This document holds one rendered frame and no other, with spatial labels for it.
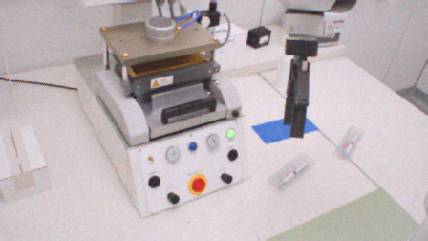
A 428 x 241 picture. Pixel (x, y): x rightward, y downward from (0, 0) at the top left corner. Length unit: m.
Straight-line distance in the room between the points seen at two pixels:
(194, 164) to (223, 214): 0.16
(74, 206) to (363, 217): 0.73
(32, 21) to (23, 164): 0.64
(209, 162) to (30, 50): 0.86
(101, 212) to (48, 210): 0.14
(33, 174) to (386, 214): 0.89
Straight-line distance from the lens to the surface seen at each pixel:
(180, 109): 0.98
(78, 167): 1.20
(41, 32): 1.61
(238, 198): 1.13
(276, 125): 1.41
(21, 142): 1.18
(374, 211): 1.06
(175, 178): 1.06
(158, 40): 1.05
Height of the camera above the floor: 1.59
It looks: 38 degrees down
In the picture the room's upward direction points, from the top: 8 degrees clockwise
